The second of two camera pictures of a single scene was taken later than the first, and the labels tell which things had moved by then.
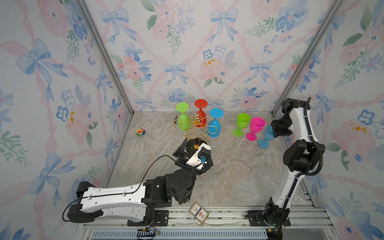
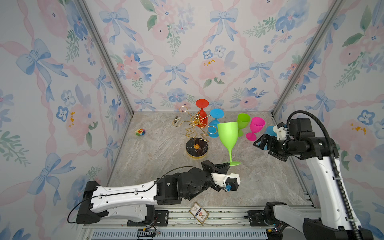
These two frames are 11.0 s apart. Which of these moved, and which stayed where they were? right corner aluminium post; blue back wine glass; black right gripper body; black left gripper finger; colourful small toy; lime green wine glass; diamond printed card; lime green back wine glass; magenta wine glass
Moved: black right gripper body; black left gripper finger; lime green back wine glass
Stayed: magenta wine glass; diamond printed card; colourful small toy; blue back wine glass; right corner aluminium post; lime green wine glass
